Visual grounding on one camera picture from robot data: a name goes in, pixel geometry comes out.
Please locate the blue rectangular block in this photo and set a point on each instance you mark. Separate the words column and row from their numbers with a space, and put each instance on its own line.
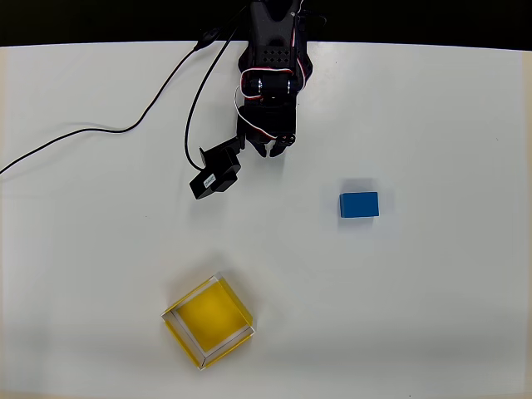
column 359, row 204

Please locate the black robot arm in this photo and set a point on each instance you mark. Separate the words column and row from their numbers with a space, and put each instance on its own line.
column 270, row 41

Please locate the yellow paper box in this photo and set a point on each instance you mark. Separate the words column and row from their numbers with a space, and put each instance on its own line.
column 210, row 318

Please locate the black gripper-mounted camera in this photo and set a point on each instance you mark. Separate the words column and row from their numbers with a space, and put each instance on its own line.
column 216, row 174

